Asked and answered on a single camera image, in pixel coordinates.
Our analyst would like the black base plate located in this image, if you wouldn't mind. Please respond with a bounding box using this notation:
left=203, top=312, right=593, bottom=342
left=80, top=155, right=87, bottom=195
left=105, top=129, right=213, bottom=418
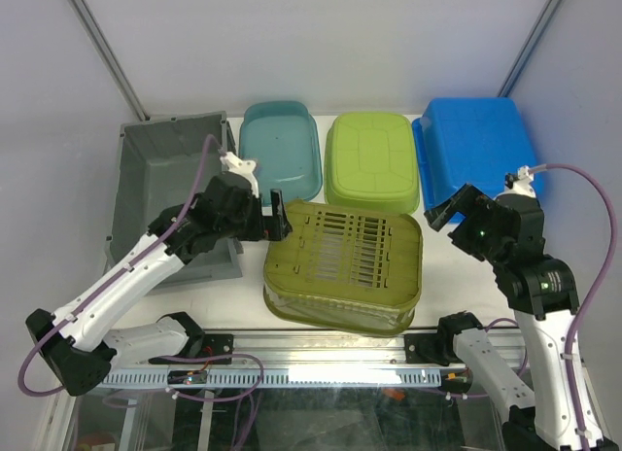
left=148, top=332, right=234, bottom=365
left=403, top=332, right=450, bottom=366

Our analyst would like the aluminium corner post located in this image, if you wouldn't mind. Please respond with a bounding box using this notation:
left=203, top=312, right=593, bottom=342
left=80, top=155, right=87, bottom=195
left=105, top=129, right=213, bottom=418
left=67, top=0, right=150, bottom=121
left=492, top=0, right=566, bottom=98

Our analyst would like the large blue plastic container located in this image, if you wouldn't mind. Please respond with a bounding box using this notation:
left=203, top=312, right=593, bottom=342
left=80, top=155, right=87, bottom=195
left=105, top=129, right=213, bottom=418
left=412, top=97, right=538, bottom=211

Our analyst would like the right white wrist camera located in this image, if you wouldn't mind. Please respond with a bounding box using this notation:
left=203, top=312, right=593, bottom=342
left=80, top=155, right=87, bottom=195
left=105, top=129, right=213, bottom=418
left=496, top=165, right=536, bottom=198

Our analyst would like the grey plastic tray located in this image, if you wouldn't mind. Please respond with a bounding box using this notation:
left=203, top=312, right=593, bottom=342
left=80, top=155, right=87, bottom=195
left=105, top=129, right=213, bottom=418
left=106, top=111, right=235, bottom=267

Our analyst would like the aluminium front rail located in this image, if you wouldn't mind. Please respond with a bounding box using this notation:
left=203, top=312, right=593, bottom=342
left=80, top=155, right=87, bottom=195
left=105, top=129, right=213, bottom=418
left=96, top=327, right=584, bottom=374

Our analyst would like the lime green plastic tub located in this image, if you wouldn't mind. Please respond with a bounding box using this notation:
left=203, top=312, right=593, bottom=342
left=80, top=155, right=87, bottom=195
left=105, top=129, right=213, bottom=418
left=325, top=112, right=420, bottom=214

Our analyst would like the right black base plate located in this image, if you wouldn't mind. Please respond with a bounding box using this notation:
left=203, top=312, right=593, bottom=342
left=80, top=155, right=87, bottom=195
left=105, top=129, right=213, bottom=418
left=403, top=332, right=450, bottom=366

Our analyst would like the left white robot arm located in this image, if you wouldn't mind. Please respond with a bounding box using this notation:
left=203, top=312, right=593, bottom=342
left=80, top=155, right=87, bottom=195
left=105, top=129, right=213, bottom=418
left=25, top=172, right=292, bottom=397

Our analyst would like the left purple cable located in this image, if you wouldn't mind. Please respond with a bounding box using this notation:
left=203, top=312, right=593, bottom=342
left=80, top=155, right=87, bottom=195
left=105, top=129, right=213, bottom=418
left=17, top=133, right=226, bottom=399

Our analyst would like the teal plastic tub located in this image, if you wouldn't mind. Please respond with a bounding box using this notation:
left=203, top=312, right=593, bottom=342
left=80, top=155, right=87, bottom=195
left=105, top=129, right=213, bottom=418
left=239, top=101, right=323, bottom=207

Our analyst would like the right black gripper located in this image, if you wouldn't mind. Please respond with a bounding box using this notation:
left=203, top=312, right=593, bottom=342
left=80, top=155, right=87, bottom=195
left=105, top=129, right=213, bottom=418
left=424, top=182, right=506, bottom=264

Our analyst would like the right aluminium corner post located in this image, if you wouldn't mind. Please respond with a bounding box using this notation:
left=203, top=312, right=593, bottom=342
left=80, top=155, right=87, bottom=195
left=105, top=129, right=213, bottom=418
left=492, top=0, right=566, bottom=98

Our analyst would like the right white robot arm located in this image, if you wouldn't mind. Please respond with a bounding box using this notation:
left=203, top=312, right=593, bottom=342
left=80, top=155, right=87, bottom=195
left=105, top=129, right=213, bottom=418
left=414, top=184, right=618, bottom=450

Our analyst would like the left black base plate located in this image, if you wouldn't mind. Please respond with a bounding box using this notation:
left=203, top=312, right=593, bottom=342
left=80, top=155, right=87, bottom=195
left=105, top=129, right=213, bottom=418
left=148, top=332, right=234, bottom=365

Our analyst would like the left aluminium corner post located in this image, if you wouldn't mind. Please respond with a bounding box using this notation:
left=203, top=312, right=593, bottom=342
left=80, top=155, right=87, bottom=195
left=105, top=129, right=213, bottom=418
left=67, top=0, right=150, bottom=121

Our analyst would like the olive green slotted basket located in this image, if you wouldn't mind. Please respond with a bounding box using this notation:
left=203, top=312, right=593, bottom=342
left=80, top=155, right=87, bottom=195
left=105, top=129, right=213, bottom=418
left=263, top=199, right=423, bottom=336

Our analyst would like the white slotted cable duct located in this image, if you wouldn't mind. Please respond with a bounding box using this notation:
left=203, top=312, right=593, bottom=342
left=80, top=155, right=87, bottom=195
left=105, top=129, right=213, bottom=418
left=100, top=366, right=441, bottom=390

